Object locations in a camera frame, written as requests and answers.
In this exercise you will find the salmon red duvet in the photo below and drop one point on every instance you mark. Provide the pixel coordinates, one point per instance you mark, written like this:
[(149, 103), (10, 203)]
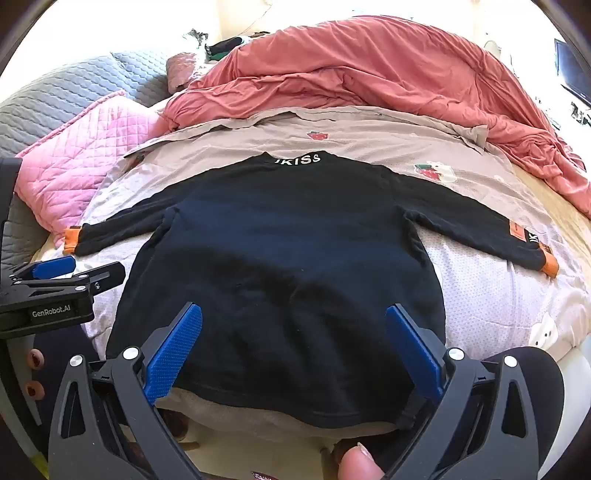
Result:
[(369, 69)]

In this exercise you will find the black flat screen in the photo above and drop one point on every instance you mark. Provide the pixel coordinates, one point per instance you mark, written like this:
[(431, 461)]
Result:
[(572, 69)]

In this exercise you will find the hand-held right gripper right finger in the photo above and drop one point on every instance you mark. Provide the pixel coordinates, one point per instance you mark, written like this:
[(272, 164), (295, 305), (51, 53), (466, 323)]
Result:
[(415, 350)]

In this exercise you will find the black sweater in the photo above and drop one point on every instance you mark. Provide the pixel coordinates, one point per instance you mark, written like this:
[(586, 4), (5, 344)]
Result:
[(286, 258)]

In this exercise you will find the white bed frame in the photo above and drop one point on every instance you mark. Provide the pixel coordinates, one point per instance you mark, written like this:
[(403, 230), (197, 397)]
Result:
[(575, 406)]

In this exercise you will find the small dusty pink pillow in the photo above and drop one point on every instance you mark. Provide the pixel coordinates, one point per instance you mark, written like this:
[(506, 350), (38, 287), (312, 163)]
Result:
[(184, 69)]

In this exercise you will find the person's right hand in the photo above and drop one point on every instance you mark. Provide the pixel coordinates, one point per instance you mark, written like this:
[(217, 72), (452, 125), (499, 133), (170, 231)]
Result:
[(358, 466)]

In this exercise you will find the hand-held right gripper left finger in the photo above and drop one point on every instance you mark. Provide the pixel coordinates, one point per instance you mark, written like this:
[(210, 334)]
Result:
[(173, 355)]

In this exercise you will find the dark clothes pile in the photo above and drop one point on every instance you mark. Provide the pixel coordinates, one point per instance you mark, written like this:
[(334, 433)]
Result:
[(226, 48)]

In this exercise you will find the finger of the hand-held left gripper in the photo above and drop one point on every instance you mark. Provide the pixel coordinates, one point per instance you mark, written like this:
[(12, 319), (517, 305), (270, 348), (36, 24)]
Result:
[(104, 277), (55, 267)]

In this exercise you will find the cream bed sheet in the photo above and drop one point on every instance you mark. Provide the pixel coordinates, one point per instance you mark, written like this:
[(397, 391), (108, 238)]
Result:
[(554, 203)]

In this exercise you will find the beige printed blanket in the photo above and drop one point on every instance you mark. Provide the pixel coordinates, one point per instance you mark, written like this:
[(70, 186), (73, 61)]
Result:
[(485, 295)]

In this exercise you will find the person's left hand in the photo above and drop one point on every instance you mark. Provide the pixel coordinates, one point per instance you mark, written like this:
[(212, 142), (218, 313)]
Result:
[(36, 360)]

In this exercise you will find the pink quilted pillow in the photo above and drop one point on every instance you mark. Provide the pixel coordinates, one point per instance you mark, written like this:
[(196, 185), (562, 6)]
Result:
[(78, 157)]

